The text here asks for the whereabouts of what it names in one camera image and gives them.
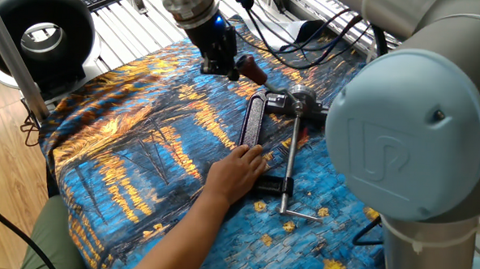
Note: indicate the green trousers leg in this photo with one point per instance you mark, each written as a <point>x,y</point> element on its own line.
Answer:
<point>53,240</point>

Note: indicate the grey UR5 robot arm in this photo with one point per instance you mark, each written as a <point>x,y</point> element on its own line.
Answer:
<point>406,133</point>

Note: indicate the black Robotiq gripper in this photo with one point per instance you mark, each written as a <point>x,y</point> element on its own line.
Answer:
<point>213,38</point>

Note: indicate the person's right hand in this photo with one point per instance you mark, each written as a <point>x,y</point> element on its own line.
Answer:
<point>232,174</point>

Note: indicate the aluminium profile post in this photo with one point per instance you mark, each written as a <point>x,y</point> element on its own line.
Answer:
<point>16,64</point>

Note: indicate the person's right forearm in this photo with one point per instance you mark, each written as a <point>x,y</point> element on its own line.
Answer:
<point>178,241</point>

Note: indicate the blue and yellow painting tablecloth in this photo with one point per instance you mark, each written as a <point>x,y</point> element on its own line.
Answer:
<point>142,146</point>

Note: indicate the black C-clamp with metal screw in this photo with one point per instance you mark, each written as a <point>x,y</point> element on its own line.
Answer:
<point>253,119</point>

